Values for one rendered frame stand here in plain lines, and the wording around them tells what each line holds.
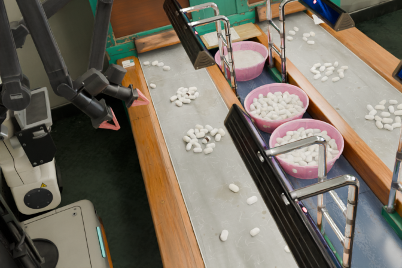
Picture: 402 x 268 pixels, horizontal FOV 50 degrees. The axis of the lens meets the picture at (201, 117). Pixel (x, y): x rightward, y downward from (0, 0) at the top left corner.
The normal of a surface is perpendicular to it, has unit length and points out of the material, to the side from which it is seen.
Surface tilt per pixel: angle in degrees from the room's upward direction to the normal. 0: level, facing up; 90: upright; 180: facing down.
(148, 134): 0
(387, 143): 0
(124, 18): 90
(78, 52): 90
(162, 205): 0
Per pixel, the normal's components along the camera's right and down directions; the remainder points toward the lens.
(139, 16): 0.26, 0.56
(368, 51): -0.15, -0.78
